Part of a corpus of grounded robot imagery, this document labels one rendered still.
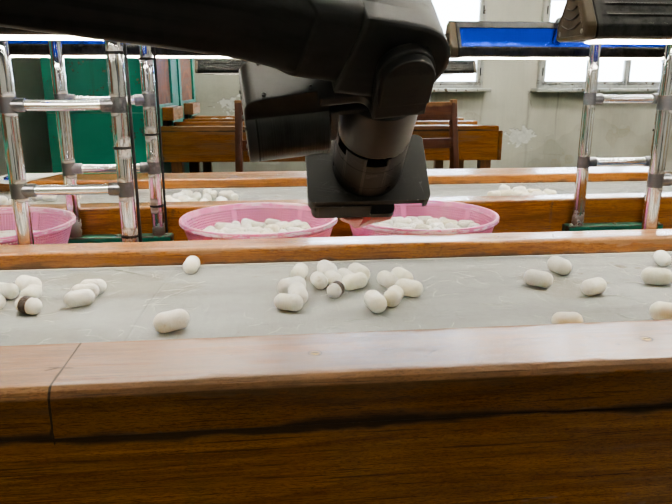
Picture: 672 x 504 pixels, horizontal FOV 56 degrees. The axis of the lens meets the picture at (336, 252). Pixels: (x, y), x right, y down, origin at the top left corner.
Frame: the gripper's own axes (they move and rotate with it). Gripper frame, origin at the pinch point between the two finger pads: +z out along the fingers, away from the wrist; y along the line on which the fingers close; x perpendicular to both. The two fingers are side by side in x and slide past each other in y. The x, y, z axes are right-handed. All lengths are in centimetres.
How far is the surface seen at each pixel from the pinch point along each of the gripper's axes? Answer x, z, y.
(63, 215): -27, 48, 46
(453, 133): -157, 211, -82
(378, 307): 5.3, 11.4, -3.0
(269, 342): 11.8, 1.0, 8.7
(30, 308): 3.0, 13.6, 35.1
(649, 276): 0.5, 17.3, -38.9
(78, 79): -191, 208, 107
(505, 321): 8.0, 9.9, -16.5
